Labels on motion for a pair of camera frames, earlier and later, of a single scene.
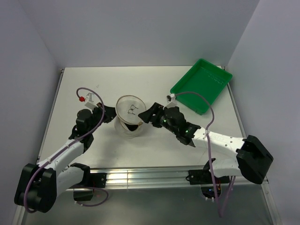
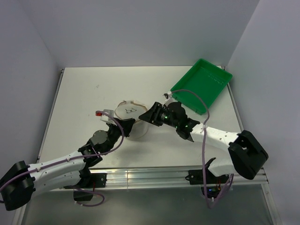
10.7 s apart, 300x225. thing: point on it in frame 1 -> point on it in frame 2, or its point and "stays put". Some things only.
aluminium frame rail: [162, 178] stays put
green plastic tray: [204, 78] stays put
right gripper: [147, 116] stays put
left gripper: [109, 113] -> [126, 125]
